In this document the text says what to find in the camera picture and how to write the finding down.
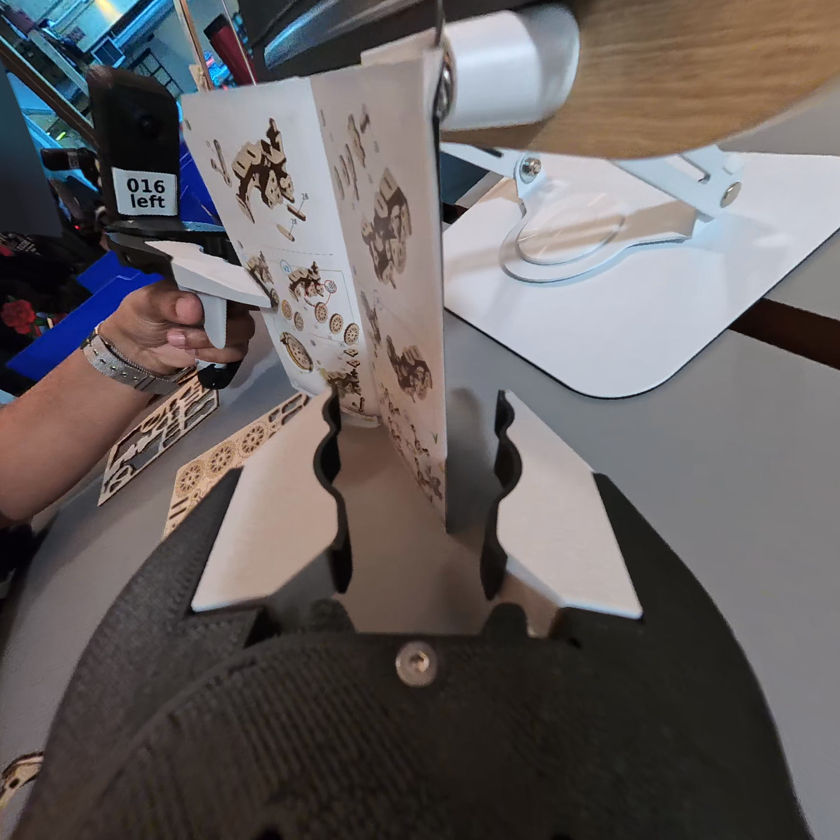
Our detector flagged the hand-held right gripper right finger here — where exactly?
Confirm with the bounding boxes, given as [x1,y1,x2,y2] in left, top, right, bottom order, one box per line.
[481,388,644,620]

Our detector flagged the dark red tumbler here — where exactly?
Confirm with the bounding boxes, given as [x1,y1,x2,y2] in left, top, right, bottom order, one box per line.
[203,13,254,86]

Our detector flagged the person's left forearm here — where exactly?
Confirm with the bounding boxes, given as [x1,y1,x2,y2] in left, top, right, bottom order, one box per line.
[0,354,142,526]

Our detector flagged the silver mesh wristwatch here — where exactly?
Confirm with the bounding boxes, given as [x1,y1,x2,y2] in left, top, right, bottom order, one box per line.
[80,323,193,396]

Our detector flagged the printed instruction booklet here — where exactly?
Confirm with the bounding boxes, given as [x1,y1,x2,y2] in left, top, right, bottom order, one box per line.
[180,46,452,534]

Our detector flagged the wooden puzzle sheet with gears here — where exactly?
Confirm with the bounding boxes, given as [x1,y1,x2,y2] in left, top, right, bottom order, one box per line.
[161,392,315,540]

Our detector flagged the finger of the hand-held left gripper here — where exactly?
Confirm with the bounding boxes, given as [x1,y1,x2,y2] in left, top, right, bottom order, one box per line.
[144,239,278,350]

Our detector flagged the small wooden puzzle part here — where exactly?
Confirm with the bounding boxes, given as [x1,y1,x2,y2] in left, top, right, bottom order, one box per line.
[0,752,46,813]

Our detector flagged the grey desk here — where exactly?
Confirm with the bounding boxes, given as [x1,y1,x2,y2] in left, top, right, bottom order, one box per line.
[0,118,840,840]

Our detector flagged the person's left hand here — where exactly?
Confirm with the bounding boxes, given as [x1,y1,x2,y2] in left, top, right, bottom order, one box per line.
[98,281,257,383]

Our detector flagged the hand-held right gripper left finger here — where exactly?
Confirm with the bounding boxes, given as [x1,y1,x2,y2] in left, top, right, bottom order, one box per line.
[190,388,355,614]

